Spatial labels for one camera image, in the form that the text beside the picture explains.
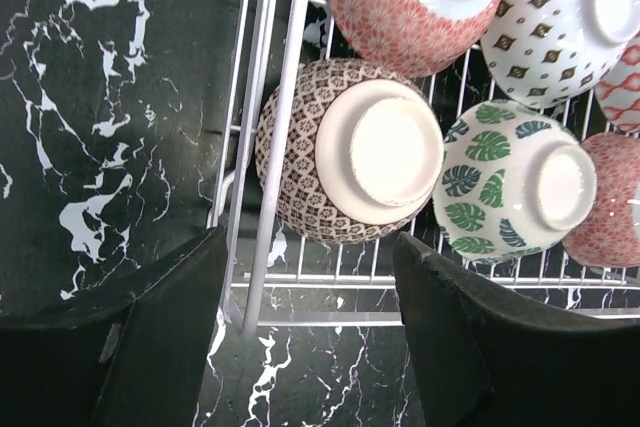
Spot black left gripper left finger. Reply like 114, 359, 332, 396
1, 227, 228, 426

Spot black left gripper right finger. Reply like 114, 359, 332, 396
393, 233, 639, 426

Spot white bowl green leaves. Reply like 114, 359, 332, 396
433, 100, 597, 264

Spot white wire dish rack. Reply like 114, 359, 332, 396
205, 0, 640, 338

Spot pink floral bowl front right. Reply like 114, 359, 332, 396
563, 132, 639, 268

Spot brown patterned bowl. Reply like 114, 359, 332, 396
276, 58, 444, 244

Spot white bowl red lattice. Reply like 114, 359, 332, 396
594, 34, 640, 134

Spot white bowl brown diamonds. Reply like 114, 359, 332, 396
480, 0, 639, 109

